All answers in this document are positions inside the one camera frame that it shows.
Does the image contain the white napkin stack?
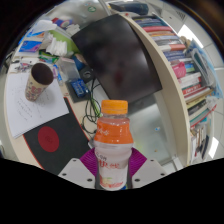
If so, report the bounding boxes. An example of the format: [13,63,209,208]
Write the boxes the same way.
[45,36,69,58]

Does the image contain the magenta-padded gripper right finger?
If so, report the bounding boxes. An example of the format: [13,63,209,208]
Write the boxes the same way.
[127,147,168,190]

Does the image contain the small blue device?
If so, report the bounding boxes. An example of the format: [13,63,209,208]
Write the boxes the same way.
[69,78,88,99]

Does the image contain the orange-capped drink bottle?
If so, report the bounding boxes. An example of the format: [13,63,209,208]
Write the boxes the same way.
[92,99,135,192]

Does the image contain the blue tissue box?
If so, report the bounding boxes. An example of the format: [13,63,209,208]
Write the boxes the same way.
[18,19,58,54]

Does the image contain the patterned paper cup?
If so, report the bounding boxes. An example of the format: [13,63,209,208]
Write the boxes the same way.
[24,62,55,103]

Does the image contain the black red-edged desk mat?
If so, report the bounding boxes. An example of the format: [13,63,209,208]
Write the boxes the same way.
[22,97,91,176]

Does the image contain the white paper sheets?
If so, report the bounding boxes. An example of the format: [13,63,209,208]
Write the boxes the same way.
[5,71,70,140]

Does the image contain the blue round tub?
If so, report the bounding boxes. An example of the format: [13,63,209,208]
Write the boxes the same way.
[73,54,87,72]

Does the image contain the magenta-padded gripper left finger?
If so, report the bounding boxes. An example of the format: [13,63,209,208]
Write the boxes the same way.
[57,147,99,190]

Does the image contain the clear plastic box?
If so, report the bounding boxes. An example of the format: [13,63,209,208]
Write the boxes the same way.
[58,57,83,83]

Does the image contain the black computer monitor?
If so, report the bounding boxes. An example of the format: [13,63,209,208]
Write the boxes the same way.
[70,13,163,105]

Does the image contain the white shelf with books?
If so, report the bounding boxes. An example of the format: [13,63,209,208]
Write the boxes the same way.
[108,1,224,164]

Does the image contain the flat round red coaster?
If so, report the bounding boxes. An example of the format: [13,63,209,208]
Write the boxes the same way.
[37,125,61,153]

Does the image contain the black cables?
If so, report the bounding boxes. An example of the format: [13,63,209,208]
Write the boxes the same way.
[80,78,103,134]

